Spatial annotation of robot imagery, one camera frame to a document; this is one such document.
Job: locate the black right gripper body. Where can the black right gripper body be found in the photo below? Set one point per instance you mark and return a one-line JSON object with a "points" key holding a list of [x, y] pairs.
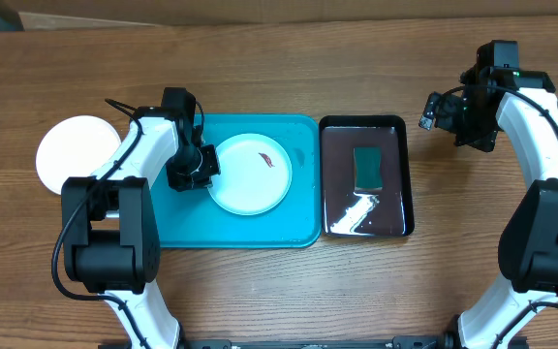
{"points": [[475, 126]]}

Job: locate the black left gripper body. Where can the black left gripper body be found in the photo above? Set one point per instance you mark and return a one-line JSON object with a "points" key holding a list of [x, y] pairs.
{"points": [[192, 167]]}

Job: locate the light blue plate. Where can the light blue plate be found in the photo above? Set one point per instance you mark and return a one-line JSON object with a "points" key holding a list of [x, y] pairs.
{"points": [[255, 174]]}

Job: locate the green sponge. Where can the green sponge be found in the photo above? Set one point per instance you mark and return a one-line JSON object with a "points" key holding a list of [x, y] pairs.
{"points": [[367, 169]]}

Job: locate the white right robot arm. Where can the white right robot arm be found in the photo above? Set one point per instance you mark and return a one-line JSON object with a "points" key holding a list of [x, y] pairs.
{"points": [[523, 105]]}

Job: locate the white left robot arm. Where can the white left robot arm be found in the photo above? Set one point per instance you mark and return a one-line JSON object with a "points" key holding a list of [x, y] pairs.
{"points": [[109, 247]]}

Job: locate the teal plastic tray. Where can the teal plastic tray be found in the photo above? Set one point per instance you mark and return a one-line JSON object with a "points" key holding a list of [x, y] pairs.
{"points": [[191, 219]]}

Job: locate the black water tray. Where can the black water tray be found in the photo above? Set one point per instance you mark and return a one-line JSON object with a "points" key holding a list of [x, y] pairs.
{"points": [[346, 212]]}

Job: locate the brown cardboard backboard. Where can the brown cardboard backboard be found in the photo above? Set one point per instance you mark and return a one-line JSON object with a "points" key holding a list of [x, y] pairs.
{"points": [[198, 12]]}

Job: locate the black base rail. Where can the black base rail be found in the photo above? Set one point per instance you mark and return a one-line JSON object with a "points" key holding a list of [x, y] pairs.
{"points": [[398, 342]]}

